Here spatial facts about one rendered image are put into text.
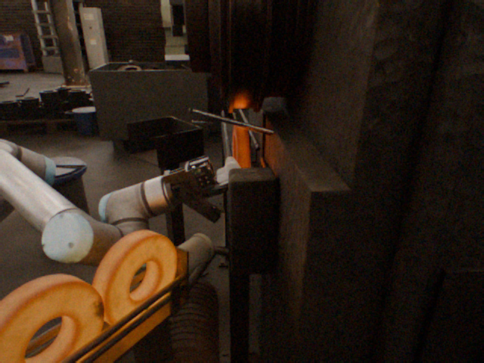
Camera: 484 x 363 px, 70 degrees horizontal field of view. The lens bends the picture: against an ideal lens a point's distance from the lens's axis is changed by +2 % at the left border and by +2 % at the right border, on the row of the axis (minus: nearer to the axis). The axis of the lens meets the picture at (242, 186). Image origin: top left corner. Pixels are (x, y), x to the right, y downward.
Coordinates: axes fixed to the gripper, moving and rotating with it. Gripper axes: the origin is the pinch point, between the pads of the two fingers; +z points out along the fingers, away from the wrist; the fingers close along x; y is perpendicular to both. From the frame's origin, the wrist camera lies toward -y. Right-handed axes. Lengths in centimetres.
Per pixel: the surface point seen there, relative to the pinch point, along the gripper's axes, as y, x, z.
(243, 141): 6.7, 6.2, 0.9
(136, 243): 9.1, -32.8, -18.3
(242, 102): 17.1, 0.7, 3.6
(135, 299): -0.1, -33.4, -22.6
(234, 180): 6.0, -14.3, -2.8
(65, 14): 141, 662, -253
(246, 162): 2.0, 3.5, -0.1
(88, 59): 68, 935, -346
